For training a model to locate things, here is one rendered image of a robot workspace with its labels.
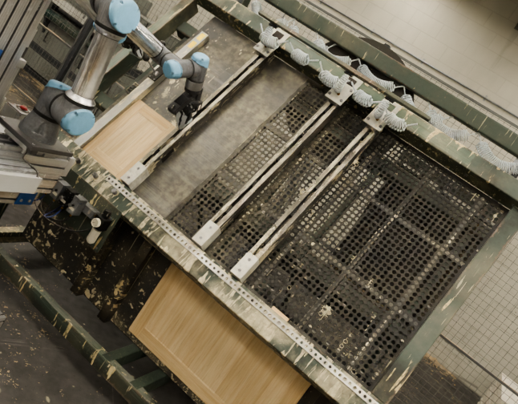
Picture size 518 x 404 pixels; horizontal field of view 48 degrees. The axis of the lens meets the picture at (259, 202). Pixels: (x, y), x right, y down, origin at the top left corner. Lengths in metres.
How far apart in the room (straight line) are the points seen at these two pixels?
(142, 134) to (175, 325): 0.99
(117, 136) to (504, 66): 5.43
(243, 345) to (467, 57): 5.53
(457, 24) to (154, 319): 5.77
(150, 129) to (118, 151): 0.20
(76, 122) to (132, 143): 0.86
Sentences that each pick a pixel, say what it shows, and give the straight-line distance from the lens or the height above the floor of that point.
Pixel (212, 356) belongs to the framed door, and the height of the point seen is 0.46.
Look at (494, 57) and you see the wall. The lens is 7.62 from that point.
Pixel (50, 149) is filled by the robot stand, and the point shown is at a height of 1.04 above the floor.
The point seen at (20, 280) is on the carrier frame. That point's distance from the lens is 3.26.
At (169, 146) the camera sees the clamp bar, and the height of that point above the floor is 1.16.
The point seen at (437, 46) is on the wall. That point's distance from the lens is 7.71.
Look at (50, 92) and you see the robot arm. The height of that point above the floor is 1.22.
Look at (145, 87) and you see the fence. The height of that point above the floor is 1.31.
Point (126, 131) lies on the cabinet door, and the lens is 3.09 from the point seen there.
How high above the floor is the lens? 1.73
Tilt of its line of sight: 11 degrees down
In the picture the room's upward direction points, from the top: 34 degrees clockwise
